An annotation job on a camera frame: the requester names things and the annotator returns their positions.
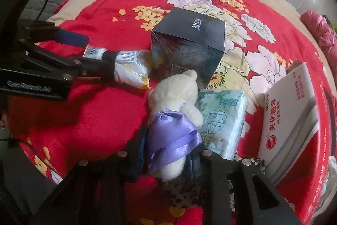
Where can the white teddy bear purple ribbon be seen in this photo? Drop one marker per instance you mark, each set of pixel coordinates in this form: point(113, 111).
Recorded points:
point(173, 98)

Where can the clear plastic bag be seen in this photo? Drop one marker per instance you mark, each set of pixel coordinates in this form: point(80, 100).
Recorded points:
point(330, 177)

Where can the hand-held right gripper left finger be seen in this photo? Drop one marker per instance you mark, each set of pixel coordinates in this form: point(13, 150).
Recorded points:
point(137, 161)

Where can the black box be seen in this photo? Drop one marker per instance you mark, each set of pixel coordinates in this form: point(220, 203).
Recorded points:
point(189, 40)

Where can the pale green tissue pack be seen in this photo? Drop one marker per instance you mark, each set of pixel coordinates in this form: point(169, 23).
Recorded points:
point(223, 119)

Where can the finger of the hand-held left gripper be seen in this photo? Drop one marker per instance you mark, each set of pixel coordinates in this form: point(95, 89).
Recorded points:
point(68, 37)
point(39, 85)

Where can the leopard print cloth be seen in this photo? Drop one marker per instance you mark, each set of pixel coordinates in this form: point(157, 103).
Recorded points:
point(181, 196)

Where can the red floral blanket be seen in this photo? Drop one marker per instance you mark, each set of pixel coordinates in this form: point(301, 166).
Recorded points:
point(105, 122)

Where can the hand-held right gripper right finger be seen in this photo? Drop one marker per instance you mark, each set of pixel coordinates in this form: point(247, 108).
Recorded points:
point(193, 164)

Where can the red and white tissue box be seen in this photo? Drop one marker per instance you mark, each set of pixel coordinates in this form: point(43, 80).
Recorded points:
point(287, 119)

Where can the pink quilt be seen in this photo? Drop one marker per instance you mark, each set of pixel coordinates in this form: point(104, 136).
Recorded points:
point(321, 32)

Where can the dark cloth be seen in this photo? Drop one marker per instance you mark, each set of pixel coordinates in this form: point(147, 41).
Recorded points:
point(21, 188)

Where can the yellow snack packet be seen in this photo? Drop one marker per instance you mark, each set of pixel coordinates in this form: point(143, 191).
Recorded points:
point(129, 69)

